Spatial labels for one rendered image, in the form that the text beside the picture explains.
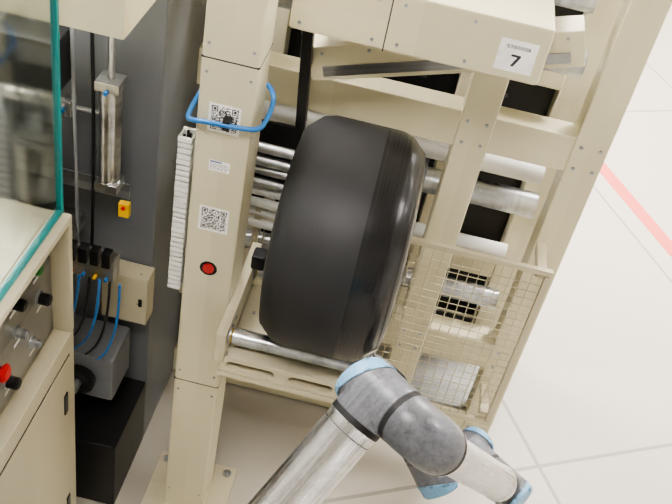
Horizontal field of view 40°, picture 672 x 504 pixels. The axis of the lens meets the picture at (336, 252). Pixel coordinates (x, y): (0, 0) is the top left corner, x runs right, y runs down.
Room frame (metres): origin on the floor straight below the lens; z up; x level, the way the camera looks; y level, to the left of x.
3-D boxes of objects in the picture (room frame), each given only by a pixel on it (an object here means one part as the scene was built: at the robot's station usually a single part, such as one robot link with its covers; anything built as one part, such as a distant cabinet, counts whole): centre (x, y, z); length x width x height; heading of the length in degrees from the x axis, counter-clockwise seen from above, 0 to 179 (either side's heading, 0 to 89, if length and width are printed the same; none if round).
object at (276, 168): (2.23, 0.26, 1.05); 0.20 x 0.15 x 0.30; 88
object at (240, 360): (1.70, 0.06, 0.84); 0.36 x 0.09 x 0.06; 88
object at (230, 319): (1.85, 0.23, 0.90); 0.40 x 0.03 x 0.10; 178
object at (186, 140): (1.80, 0.40, 1.19); 0.05 x 0.04 x 0.48; 178
